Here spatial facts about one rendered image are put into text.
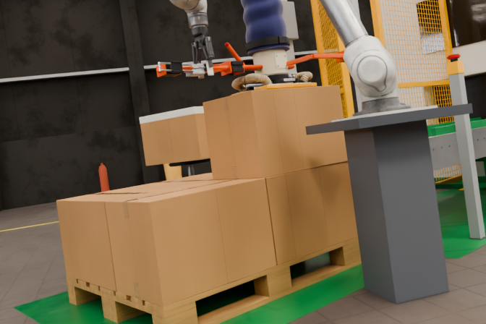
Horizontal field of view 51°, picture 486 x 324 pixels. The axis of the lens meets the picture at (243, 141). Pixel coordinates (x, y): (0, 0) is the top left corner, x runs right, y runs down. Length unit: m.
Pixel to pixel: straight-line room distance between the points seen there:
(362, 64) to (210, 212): 0.84
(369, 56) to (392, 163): 0.45
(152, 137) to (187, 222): 2.16
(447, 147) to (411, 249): 1.19
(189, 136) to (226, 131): 1.41
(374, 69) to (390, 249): 0.71
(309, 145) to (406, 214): 0.63
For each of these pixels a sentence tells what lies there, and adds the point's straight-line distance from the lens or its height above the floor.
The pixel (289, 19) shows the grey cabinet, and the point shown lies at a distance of 4.19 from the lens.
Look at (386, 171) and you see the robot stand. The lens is 2.11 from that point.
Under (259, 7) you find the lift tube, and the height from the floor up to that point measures 1.36.
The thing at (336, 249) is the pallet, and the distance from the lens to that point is 2.73.
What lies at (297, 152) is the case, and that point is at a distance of 2.47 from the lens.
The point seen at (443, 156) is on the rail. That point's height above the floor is 0.47.
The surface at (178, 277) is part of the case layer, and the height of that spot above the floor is 0.23.
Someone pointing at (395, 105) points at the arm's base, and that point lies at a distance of 2.20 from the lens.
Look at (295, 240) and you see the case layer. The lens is 2.45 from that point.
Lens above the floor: 0.73
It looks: level
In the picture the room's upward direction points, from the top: 8 degrees counter-clockwise
